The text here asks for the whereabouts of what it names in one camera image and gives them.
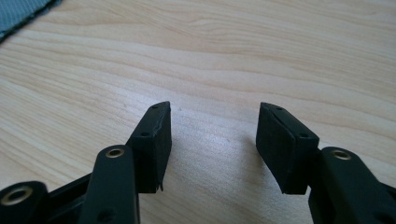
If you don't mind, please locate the grey cloth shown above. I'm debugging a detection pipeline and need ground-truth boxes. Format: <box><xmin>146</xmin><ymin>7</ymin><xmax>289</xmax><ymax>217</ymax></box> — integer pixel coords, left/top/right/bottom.
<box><xmin>0</xmin><ymin>0</ymin><xmax>64</xmax><ymax>45</ymax></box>

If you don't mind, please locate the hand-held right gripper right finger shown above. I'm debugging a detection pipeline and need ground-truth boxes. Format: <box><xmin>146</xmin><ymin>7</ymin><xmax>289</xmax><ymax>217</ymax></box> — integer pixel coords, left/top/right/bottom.
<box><xmin>255</xmin><ymin>102</ymin><xmax>320</xmax><ymax>196</ymax></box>

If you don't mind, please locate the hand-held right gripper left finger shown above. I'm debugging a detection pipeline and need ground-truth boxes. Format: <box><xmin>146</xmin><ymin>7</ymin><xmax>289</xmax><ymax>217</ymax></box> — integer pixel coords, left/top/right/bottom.
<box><xmin>125</xmin><ymin>101</ymin><xmax>173</xmax><ymax>194</ymax></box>

